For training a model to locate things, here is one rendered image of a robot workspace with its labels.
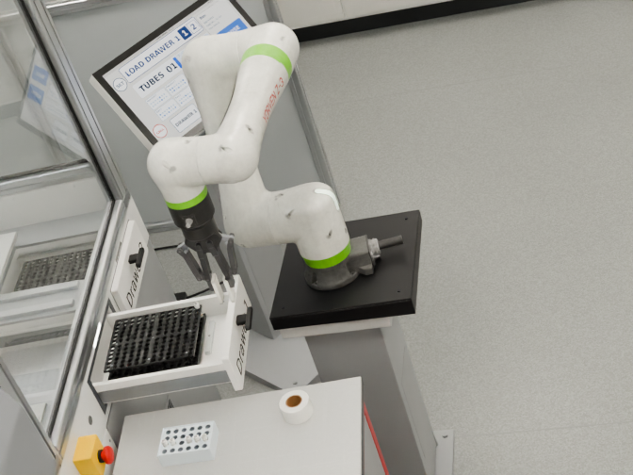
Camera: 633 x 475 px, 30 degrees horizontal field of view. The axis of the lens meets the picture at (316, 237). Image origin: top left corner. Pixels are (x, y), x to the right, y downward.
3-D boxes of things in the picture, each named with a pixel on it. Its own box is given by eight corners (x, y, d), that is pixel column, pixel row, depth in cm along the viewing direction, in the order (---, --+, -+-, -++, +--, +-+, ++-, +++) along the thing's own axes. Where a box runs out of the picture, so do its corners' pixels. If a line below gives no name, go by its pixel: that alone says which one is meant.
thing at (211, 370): (242, 307, 290) (235, 288, 286) (234, 383, 270) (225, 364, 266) (90, 335, 297) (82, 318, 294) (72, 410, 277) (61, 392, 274)
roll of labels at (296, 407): (308, 397, 270) (303, 384, 268) (316, 417, 265) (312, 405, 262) (280, 409, 270) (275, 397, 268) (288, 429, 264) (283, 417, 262)
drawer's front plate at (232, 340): (251, 305, 292) (238, 272, 285) (242, 391, 269) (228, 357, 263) (245, 307, 292) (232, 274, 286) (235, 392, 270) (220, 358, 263)
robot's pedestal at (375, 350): (454, 432, 352) (399, 237, 307) (452, 514, 329) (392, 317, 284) (357, 440, 360) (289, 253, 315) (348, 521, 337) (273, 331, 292)
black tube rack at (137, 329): (209, 323, 288) (201, 303, 284) (202, 374, 274) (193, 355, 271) (124, 338, 292) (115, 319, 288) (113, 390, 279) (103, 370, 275)
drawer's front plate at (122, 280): (148, 250, 323) (134, 219, 316) (132, 321, 300) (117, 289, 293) (142, 251, 323) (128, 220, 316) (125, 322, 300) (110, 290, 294)
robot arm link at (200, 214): (209, 177, 253) (169, 185, 255) (203, 209, 244) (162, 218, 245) (218, 199, 257) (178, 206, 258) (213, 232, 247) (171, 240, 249)
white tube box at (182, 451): (219, 431, 270) (214, 420, 267) (215, 460, 263) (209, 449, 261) (168, 438, 272) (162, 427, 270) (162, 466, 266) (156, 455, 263)
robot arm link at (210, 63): (239, 238, 302) (186, 35, 284) (300, 231, 297) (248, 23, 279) (223, 258, 290) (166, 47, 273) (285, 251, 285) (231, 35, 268)
